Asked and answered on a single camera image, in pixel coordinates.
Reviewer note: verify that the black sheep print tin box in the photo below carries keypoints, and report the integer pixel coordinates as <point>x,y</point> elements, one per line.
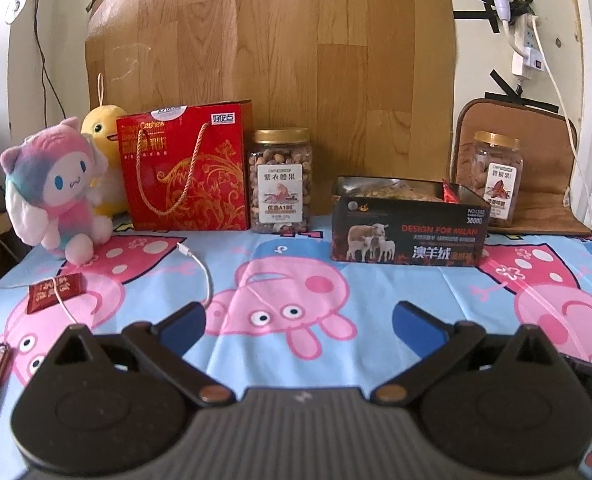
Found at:
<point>411,232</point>

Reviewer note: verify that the wooden board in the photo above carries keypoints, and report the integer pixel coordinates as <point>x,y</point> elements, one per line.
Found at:
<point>276,50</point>

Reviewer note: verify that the small dark red packet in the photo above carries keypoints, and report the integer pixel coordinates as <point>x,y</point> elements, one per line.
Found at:
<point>58,292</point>

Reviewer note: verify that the yellow duck plush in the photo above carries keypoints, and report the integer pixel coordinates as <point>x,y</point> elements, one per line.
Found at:
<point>103,130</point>

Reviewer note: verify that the cashew jar with gold lid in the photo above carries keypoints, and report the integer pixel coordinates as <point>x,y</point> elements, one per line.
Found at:
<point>280,185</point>

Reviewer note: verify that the pecan jar with gold lid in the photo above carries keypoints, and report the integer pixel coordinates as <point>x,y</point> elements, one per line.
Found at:
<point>496,180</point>

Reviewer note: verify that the red gold print snack packet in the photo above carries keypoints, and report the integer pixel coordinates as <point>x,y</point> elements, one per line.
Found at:
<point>449,191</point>

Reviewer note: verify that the white wall hook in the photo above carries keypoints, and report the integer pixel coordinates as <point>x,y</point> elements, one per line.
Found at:
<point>15,8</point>

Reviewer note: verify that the cartoon pig printed blanket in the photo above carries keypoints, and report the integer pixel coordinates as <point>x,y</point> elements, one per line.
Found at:
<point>376,285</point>

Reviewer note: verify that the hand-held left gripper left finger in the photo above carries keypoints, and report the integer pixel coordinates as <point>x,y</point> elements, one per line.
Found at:
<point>185,327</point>

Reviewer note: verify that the red gift bag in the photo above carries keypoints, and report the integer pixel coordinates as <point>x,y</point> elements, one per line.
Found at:
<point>185,170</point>

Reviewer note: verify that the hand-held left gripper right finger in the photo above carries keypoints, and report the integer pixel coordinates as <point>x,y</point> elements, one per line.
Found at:
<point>416,325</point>

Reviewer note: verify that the pink rabbit plush toy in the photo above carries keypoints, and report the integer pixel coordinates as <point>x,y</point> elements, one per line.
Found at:
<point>55,185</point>

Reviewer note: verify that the brown seat cushion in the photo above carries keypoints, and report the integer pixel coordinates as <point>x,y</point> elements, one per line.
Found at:
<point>546,170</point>

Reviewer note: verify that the white power strip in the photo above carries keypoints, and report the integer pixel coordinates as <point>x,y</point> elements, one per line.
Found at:
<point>523,35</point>

